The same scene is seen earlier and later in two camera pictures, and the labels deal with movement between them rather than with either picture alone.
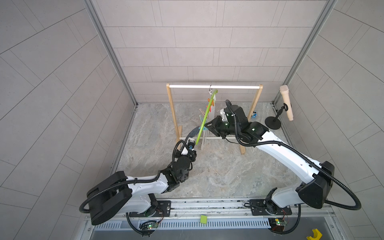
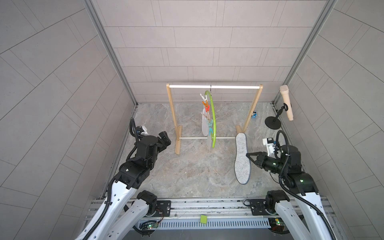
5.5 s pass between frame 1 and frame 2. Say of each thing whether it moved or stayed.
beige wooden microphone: stayed
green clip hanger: moved
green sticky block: stayed
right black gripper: moved
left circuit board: stayed
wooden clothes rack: stayed
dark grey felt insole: moved
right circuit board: stayed
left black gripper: moved
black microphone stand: stayed
